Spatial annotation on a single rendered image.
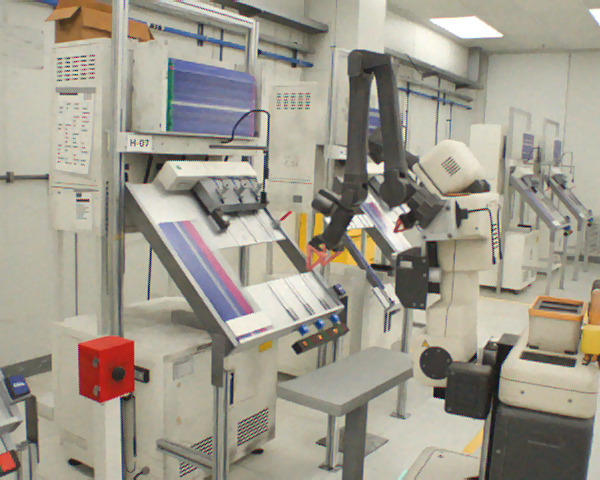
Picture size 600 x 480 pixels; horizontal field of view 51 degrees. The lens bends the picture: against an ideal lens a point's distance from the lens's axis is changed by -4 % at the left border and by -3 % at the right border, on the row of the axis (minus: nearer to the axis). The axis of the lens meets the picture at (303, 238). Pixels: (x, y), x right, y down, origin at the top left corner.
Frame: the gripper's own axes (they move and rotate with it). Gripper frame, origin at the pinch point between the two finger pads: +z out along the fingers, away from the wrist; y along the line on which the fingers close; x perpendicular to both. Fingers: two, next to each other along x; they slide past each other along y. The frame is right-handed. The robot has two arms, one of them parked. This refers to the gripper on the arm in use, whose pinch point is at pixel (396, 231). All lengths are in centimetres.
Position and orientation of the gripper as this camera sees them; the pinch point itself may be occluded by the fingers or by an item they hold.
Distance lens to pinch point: 289.8
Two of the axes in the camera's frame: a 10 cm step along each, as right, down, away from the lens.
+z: -6.0, 6.1, 5.2
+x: 5.3, 7.9, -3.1
